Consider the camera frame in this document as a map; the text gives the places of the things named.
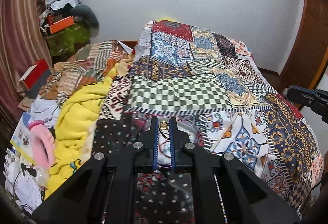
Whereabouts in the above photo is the orange box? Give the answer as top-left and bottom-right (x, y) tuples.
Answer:
(49, 16), (74, 34)

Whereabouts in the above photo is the red string bracelet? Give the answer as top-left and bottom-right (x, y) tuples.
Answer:
(157, 137), (172, 160)

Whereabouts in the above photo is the colourful patchwork bedspread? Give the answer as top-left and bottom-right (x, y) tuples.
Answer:
(93, 20), (323, 223)

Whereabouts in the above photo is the striped brown patterned sheet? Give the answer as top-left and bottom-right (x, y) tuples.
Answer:
(39, 41), (133, 104)

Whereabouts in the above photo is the green patterned storage box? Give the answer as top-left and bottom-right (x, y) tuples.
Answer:
(46, 23), (90, 57)

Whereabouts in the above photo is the illustrated paper booklet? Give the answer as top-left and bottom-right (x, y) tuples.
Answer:
(10, 112), (35, 164)

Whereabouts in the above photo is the pink fuzzy slipper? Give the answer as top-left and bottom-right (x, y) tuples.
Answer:
(28, 120), (55, 170)

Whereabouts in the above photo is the red and white box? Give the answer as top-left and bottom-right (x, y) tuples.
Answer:
(18, 59), (51, 91)

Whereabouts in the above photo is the black clip microphone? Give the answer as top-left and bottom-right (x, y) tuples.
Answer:
(20, 163), (37, 177)

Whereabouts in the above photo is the light blue cloth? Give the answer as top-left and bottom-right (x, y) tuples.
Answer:
(28, 96), (60, 129)

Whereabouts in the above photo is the yellow blanket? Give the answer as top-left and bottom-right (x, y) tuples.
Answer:
(44, 55), (132, 199)

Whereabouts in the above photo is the striped maroon curtain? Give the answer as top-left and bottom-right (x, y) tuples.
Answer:
(1, 0), (52, 122)

